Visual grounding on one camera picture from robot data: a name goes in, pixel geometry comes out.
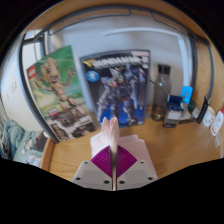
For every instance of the white cup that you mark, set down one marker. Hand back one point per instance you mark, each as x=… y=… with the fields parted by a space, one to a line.
x=209 y=117

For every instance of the black flat laptop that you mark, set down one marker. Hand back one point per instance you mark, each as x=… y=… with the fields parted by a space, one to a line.
x=40 y=141

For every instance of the small dark blue box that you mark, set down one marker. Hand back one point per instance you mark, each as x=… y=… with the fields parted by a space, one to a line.
x=174 y=110

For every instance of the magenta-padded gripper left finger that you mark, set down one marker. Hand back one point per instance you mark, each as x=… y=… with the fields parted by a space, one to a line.
x=93 y=175

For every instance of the grey metal desk frame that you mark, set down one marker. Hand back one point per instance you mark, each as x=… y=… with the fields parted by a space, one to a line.
x=194 y=56

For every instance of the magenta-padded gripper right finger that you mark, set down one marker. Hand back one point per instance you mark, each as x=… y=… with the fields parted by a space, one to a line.
x=136 y=175

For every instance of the dark translucent water bottle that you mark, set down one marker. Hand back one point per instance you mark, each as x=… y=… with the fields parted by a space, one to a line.
x=161 y=93

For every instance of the light blue carton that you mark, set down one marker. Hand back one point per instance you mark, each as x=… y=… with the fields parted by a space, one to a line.
x=187 y=93

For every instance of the black cylindrical shaver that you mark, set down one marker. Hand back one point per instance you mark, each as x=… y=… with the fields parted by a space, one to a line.
x=203 y=110

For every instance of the white wall switch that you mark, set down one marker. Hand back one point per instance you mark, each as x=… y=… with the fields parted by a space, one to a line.
x=13 y=86

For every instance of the green toy box with tree figure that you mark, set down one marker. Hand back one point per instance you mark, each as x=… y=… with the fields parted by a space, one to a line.
x=56 y=90

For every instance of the blue robot model kit box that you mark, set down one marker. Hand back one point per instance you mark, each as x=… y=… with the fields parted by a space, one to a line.
x=116 y=90

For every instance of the dark green round object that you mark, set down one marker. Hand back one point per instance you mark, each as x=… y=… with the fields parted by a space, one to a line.
x=192 y=106

